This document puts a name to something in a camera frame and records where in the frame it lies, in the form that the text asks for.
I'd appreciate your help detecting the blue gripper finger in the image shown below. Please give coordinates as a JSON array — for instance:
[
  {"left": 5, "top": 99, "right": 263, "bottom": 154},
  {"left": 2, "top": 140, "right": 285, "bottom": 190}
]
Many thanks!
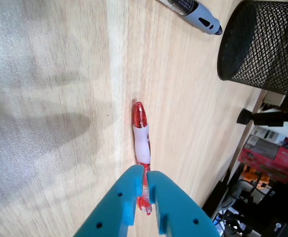
[
  {"left": 146, "top": 170, "right": 220, "bottom": 237},
  {"left": 73, "top": 164, "right": 144, "bottom": 237}
]

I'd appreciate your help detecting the red pen white grip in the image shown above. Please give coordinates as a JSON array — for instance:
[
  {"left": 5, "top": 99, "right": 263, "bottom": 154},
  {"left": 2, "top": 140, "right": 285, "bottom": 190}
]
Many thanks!
[{"left": 131, "top": 100, "right": 153, "bottom": 216}]

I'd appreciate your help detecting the black pen grey grip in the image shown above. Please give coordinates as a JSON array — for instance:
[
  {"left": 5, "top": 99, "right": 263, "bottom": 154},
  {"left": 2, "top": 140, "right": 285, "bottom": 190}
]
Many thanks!
[{"left": 158, "top": 0, "right": 223, "bottom": 36}]

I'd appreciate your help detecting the black mesh pen holder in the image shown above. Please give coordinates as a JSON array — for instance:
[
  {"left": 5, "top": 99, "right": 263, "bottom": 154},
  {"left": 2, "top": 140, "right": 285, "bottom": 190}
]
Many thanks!
[{"left": 217, "top": 0, "right": 288, "bottom": 96}]

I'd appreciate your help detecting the orange small item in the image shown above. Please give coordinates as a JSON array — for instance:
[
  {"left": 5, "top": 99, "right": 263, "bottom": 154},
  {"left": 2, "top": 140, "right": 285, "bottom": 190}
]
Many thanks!
[{"left": 242, "top": 164, "right": 270, "bottom": 190}]

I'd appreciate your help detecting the red cardboard box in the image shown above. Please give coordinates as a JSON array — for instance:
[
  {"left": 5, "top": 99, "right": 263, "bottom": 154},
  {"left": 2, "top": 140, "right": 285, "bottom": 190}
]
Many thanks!
[{"left": 239, "top": 134, "right": 288, "bottom": 185}]

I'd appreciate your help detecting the white labelled cardboard box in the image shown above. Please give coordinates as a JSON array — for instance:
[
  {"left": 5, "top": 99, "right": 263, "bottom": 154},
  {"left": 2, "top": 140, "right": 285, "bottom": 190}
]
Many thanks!
[{"left": 251, "top": 126, "right": 280, "bottom": 141}]

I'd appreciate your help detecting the small white box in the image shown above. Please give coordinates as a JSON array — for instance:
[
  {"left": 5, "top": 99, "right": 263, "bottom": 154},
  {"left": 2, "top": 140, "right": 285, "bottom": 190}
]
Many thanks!
[{"left": 261, "top": 90, "right": 286, "bottom": 107}]

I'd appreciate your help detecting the grey cable bundle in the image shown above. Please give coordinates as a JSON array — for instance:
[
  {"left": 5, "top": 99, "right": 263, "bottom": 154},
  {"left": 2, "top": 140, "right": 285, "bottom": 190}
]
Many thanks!
[{"left": 215, "top": 182, "right": 246, "bottom": 223}]

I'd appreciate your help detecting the black camera tripod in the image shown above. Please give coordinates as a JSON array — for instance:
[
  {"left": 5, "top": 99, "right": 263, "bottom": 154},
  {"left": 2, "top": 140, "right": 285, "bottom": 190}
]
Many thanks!
[{"left": 237, "top": 108, "right": 288, "bottom": 128}]

